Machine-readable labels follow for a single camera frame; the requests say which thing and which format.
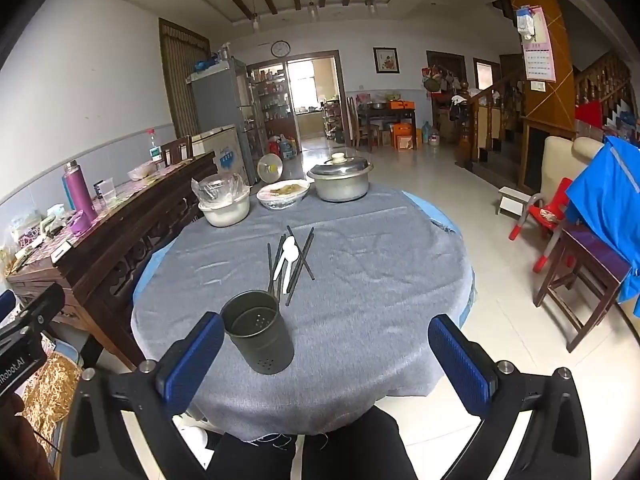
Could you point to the grey refrigerator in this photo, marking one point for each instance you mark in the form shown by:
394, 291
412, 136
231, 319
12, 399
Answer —
215, 95

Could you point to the white step stool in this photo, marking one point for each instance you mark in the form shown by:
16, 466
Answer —
512, 201

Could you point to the beige armchair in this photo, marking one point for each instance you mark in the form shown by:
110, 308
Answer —
557, 160

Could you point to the bundle of black chopsticks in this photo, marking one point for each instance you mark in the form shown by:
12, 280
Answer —
304, 255

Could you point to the dark dining table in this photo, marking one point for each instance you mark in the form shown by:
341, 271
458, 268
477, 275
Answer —
385, 115

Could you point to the hanging bags and clothes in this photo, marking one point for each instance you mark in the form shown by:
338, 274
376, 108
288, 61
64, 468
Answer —
442, 82

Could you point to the dark metal utensil holder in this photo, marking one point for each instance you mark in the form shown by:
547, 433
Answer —
260, 340

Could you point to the white plastic spoon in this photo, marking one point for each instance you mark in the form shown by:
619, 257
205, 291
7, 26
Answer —
289, 246
280, 262

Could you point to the carved wooden sideboard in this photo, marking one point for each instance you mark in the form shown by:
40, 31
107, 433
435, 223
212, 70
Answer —
115, 270

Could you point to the blue jacket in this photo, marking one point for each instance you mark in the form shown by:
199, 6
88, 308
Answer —
605, 195

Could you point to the pile of food packets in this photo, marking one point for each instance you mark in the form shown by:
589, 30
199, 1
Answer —
30, 232

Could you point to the glass shelf with bottles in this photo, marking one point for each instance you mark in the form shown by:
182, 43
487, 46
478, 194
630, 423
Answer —
270, 100

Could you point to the blue water jug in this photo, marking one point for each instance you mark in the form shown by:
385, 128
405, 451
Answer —
286, 147

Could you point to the pink checkered table cover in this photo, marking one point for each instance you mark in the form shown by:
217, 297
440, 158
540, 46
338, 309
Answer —
130, 200

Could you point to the wooden stair railing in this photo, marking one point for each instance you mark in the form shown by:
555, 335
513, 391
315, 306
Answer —
482, 120

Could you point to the golden shredded straw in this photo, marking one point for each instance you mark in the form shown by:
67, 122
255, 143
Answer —
47, 390

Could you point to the grey tablecloth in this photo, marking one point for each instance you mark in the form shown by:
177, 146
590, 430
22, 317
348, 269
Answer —
360, 300

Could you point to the dark wooden chair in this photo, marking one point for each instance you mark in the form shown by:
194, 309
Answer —
176, 150

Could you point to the light blue tablecloth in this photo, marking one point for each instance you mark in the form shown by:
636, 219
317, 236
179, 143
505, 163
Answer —
152, 267

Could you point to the white bowl with plastic bag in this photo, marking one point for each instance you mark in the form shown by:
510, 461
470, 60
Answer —
222, 205

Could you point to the red-capped water bottle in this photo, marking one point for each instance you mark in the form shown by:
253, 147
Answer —
155, 147

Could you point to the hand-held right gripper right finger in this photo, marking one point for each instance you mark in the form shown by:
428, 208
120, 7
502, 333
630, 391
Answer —
460, 365

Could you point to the white chest freezer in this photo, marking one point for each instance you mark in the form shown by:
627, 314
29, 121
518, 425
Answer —
220, 152

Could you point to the orange box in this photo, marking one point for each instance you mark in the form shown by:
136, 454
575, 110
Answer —
404, 135

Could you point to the purple thermos cap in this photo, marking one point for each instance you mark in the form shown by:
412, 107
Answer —
80, 222

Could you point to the red plastic child chair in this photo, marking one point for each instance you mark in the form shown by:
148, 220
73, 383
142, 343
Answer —
545, 215

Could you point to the person's legs in black pants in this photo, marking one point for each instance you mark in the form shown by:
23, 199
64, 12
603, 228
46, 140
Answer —
310, 455

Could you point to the purple thermos bottle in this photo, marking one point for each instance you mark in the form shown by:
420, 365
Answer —
80, 190

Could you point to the metal pot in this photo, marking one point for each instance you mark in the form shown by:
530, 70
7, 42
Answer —
340, 187

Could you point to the pink wall calendar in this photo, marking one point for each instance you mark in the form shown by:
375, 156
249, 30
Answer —
540, 50

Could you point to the small floor fan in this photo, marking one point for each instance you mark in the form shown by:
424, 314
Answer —
270, 169

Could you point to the metal pot lid white knob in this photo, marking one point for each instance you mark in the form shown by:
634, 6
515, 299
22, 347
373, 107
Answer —
340, 164

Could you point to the clear plastic cup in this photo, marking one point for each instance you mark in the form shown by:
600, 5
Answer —
105, 190

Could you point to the round wall clock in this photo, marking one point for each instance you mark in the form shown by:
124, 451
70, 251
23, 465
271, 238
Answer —
280, 48

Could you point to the framed flower picture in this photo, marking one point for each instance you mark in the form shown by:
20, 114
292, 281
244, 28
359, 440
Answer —
386, 60

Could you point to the orange wooden column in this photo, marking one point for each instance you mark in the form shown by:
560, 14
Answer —
540, 105

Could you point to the teal bottle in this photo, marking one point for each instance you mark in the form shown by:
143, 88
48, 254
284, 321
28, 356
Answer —
66, 192

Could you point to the wooden stool purple seat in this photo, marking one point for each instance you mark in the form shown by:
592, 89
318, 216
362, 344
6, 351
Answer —
590, 260

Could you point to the person's left hand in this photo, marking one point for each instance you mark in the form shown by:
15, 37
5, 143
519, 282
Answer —
20, 440

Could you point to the brown door curtain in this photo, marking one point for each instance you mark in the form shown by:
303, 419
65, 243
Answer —
182, 80

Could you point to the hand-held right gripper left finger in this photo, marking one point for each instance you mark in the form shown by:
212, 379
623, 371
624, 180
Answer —
192, 360

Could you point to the blue bag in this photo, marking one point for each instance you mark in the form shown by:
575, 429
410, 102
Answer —
205, 65

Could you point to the plastic-wrapped plate of food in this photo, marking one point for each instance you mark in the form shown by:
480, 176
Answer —
282, 194

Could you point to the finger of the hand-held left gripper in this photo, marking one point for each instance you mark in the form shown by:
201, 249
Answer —
42, 302
5, 304

